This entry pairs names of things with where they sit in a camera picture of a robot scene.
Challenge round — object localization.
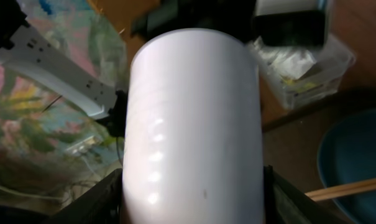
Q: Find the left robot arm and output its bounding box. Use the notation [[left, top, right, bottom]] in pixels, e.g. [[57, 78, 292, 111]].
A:
[[0, 0, 255, 137]]

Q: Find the pink cup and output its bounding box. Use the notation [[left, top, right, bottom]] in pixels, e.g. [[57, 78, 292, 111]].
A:
[[122, 29, 264, 223]]

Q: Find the right wooden chopstick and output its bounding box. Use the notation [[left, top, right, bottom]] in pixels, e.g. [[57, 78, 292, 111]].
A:
[[305, 178, 376, 202]]

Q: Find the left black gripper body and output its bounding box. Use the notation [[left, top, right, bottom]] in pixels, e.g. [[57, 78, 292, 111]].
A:
[[131, 0, 256, 43]]

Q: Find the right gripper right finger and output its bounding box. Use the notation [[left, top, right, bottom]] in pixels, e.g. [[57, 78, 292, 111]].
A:
[[264, 166, 345, 224]]

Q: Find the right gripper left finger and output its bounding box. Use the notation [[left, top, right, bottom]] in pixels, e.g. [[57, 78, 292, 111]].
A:
[[44, 169, 122, 224]]

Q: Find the dark blue plate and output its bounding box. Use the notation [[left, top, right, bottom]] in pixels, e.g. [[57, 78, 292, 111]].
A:
[[317, 109, 376, 223]]

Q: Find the brown serving tray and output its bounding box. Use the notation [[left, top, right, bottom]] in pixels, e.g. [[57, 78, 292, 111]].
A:
[[263, 89, 376, 223]]

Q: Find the clear plastic bin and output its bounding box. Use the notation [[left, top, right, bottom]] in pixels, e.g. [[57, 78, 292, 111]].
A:
[[247, 34, 356, 110]]

